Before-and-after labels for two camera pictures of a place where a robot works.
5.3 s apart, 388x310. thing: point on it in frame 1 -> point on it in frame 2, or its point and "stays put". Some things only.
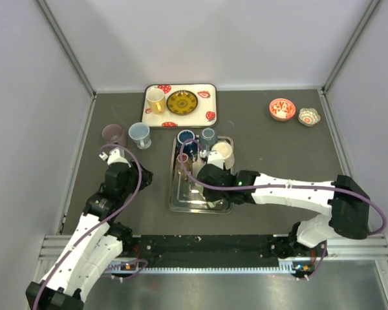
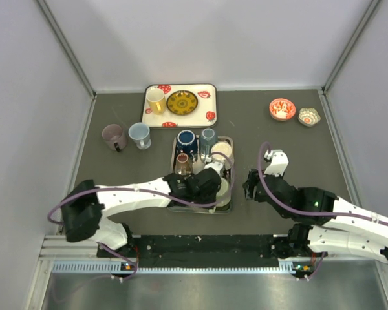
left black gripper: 134,170 -> 212,197
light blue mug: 140,132 stays put
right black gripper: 211,197 -> 249,184
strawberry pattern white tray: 204,116 stays put
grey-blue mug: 207,139 stays put
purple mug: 114,134 stays put
